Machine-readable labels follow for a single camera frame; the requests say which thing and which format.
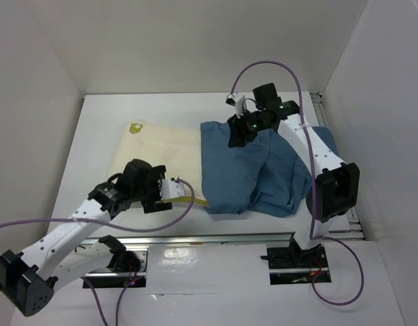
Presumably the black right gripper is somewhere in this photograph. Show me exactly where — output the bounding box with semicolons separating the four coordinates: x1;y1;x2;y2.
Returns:
228;107;271;148

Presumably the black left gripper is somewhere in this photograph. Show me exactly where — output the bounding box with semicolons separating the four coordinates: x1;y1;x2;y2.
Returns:
131;165;172;212

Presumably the blue pillowcase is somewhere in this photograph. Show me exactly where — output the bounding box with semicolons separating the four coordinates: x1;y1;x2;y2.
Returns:
199;120;339;218

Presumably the cream quilted pillow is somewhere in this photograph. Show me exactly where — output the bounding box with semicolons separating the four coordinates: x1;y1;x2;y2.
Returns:
107;120;209;207

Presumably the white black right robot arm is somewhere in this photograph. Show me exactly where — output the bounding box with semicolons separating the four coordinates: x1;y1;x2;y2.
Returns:
226;83;360;268

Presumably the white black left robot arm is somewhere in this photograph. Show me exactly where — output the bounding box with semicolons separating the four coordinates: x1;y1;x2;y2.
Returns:
0;159;184;316

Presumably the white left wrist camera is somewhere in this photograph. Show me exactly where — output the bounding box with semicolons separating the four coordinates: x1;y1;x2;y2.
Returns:
160;179;185;200

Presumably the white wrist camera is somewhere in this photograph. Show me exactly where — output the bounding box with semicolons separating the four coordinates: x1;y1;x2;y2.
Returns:
226;93;250;118
160;179;185;200

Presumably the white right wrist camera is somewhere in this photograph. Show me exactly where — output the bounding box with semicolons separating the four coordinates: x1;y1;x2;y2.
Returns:
226;93;250;118

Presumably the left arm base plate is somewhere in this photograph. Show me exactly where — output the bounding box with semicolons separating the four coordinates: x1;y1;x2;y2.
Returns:
85;246;148;289

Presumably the aluminium front rail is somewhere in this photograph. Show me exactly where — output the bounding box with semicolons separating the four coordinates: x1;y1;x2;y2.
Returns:
80;231;365;245

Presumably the aluminium rail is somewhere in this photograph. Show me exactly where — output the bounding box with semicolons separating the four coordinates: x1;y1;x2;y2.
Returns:
80;231;365;245
310;92;365;240

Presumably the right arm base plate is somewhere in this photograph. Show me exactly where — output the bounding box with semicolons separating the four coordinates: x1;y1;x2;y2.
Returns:
260;247;332;285

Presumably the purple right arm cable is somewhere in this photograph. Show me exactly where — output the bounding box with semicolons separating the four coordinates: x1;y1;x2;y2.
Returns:
230;60;365;305

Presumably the aluminium right side rail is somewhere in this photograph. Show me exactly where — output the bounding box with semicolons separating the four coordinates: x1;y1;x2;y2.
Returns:
310;92;365;240

